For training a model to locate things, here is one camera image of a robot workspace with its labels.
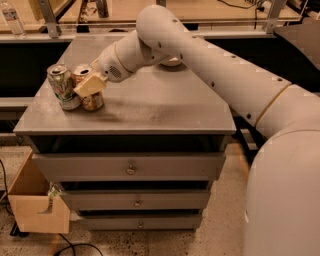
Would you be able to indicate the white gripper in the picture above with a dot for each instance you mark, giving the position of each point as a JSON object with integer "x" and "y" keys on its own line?
{"x": 108, "y": 65}

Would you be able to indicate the orange soda can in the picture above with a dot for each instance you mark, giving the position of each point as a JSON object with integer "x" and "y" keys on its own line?
{"x": 92, "y": 102}

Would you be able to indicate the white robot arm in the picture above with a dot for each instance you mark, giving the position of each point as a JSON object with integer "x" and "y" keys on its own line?
{"x": 282, "y": 214}

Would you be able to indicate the green 7up can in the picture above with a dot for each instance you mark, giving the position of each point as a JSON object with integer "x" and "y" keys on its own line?
{"x": 59, "y": 77}

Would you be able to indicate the dark bottle on shelf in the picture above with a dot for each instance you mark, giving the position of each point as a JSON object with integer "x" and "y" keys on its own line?
{"x": 102, "y": 8}

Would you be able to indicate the white plate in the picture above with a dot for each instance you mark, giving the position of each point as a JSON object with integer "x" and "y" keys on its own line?
{"x": 171, "y": 62}

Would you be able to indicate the top grey drawer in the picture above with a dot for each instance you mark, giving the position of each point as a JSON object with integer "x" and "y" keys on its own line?
{"x": 85, "y": 167}

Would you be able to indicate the grey drawer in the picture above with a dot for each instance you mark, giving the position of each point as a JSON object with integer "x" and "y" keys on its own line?
{"x": 136, "y": 199}
{"x": 85, "y": 167}
{"x": 142, "y": 222}

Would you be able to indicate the grey drawer cabinet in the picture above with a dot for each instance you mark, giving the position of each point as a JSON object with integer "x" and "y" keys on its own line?
{"x": 157, "y": 110}

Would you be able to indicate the clear plastic water bottle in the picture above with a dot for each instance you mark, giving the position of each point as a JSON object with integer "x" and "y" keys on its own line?
{"x": 12, "y": 19}

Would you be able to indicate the cardboard box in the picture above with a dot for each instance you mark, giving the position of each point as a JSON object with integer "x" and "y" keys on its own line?
{"x": 30, "y": 203}

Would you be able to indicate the bottom grey drawer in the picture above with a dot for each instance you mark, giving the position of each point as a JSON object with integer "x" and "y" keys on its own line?
{"x": 142, "y": 222}

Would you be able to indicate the middle grey drawer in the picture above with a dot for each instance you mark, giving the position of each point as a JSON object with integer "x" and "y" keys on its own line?
{"x": 136, "y": 199}

